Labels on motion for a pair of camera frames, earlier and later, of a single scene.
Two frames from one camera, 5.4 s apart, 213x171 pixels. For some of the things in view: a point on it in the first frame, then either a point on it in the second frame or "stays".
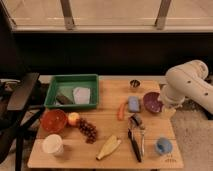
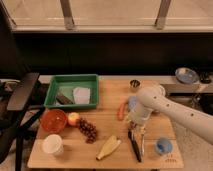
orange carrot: [120, 112] stays
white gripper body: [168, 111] -> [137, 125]
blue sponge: [133, 103] stays
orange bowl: [53, 121] stays
